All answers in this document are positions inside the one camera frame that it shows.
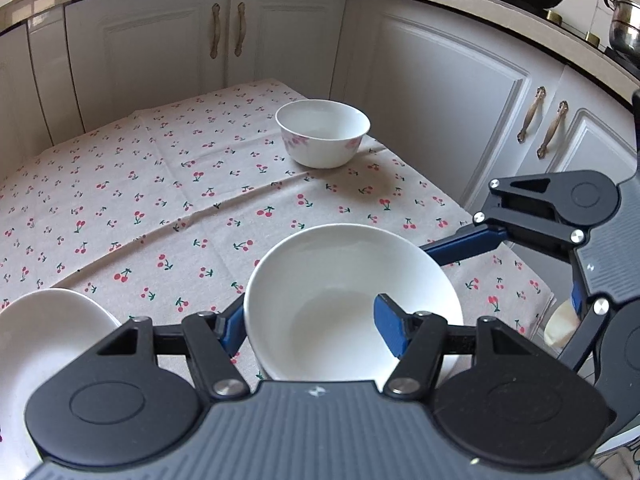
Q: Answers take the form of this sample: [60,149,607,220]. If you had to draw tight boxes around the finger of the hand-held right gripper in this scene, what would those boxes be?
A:
[419,172,587,266]
[556,279,612,375]

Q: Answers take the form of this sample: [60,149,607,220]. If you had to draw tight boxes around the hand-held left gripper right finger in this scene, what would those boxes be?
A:
[371,293,540,402]

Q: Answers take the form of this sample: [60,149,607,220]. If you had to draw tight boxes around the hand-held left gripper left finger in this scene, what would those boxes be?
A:
[95,295,251,402]

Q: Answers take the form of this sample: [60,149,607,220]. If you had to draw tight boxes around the white bowl pink floral print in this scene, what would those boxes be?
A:
[275,100,371,169]

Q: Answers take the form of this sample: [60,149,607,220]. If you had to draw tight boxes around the white plate fruit print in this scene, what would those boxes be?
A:
[0,287,122,480]

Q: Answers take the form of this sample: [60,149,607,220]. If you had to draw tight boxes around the white kitchen cabinets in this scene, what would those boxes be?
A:
[0,0,640,271]

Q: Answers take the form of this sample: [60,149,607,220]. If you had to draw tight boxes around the cherry print tablecloth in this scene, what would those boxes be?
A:
[0,77,557,461]

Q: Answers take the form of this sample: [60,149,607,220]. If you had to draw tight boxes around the gas stove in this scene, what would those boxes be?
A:
[470,0,640,69]

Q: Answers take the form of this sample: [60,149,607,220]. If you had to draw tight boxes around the stainless steel pot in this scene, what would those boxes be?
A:
[601,0,640,59]

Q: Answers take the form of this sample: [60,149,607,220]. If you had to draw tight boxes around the brass cabinet handle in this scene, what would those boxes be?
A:
[234,2,247,58]
[517,86,546,144]
[208,3,222,59]
[537,101,569,160]

